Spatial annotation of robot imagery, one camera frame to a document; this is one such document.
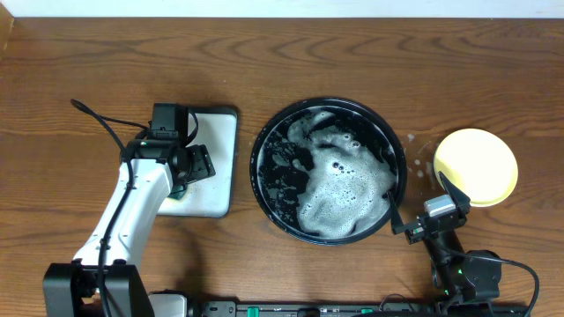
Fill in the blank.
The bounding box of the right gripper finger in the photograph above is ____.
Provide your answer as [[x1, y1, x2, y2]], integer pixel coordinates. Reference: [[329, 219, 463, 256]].
[[387, 191, 409, 235], [439, 172, 471, 215]]

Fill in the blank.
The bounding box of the green yellow sponge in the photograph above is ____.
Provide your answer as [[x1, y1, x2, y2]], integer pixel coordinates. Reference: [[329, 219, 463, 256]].
[[167, 185, 188, 200]]

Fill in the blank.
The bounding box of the yellow plate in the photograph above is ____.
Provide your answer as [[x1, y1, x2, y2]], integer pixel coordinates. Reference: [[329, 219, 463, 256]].
[[434, 129, 518, 207]]

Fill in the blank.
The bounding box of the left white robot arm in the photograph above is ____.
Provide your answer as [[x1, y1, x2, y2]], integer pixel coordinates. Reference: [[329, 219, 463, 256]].
[[43, 136, 215, 316]]

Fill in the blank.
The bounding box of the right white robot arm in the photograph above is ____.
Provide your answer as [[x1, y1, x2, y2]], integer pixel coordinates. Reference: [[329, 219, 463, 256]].
[[387, 173, 501, 314]]

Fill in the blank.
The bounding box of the white rectangular sponge tray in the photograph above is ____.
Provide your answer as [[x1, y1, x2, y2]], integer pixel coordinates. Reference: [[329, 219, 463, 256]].
[[158, 106, 238, 218]]

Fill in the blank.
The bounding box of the black round tray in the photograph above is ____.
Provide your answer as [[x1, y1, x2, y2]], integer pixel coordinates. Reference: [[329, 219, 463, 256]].
[[249, 97, 407, 246]]

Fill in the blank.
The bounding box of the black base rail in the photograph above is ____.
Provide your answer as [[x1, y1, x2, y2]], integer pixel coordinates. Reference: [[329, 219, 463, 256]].
[[187, 294, 527, 317]]

